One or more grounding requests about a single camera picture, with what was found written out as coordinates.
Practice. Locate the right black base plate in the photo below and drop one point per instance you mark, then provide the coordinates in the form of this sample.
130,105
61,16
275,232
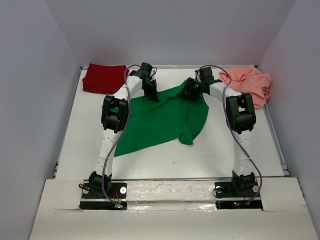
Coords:
228,199

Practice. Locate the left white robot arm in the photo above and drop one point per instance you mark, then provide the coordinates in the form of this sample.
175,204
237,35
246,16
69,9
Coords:
115,116

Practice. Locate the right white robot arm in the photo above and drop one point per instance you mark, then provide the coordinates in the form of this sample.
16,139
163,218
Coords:
240,119

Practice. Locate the pink crumpled t shirt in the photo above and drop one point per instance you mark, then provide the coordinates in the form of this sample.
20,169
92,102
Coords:
251,80

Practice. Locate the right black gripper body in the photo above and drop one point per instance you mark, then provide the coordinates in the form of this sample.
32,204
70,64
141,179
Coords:
200,85

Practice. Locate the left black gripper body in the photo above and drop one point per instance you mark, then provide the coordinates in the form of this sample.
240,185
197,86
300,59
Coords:
150,86

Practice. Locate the green t shirt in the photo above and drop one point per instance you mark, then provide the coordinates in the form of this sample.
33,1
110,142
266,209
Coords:
153,123

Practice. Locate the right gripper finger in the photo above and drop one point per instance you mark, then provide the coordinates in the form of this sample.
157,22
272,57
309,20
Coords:
187,89
196,96

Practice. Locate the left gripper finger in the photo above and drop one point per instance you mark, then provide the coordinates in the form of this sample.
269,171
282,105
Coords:
154,96
148,95

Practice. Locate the red folded t shirt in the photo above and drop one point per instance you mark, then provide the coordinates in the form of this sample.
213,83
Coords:
103,79

